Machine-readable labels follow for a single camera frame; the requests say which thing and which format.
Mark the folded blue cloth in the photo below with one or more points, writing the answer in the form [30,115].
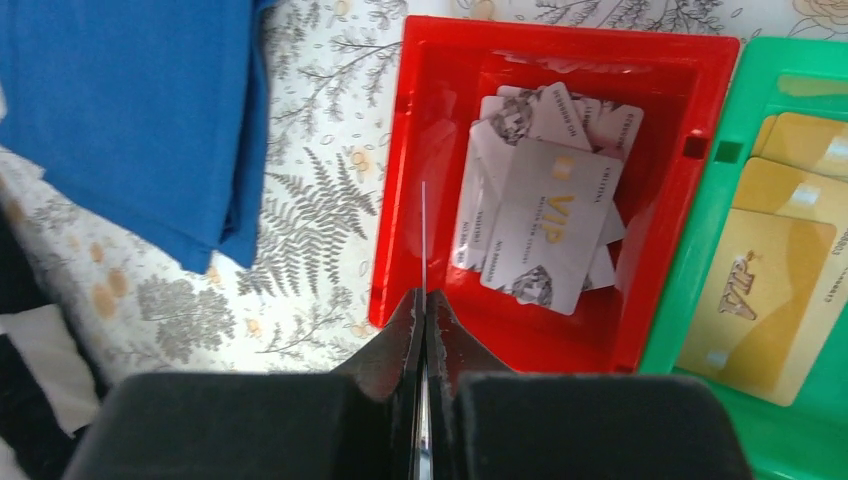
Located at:
[150,114]

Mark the gold card in green bin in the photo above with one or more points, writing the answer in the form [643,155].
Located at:
[755,295]

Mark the white card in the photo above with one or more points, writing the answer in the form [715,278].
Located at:
[423,239]

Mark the green bin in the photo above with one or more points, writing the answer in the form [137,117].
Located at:
[808,438]

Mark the gold card behind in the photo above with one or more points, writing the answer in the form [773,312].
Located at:
[798,169]

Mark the crumpled white plastic wrapper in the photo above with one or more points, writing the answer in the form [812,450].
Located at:
[536,214]

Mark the black white checkered pillow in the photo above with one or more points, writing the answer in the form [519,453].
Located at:
[49,393]

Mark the red bin left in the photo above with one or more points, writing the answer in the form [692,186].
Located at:
[447,66]

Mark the floral table mat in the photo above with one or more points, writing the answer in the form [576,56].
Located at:
[303,306]

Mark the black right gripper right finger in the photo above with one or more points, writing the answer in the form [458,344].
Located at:
[491,422]

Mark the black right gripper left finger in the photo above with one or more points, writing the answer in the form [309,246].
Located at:
[356,421]

